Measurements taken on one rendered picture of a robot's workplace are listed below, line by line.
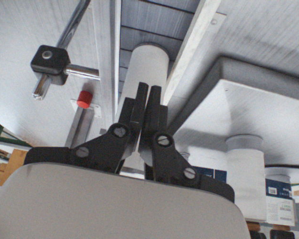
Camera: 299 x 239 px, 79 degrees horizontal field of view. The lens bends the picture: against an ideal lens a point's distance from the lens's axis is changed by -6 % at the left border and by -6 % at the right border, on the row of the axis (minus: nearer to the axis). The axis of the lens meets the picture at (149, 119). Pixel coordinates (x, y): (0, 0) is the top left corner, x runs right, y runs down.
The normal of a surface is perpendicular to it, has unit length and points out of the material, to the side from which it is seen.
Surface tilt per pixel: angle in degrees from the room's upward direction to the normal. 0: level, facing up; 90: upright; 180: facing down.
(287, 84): 90
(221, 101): 0
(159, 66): 90
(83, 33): 0
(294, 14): 0
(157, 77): 90
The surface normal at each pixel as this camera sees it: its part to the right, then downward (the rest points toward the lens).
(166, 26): -0.15, 0.90
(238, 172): -0.65, -0.45
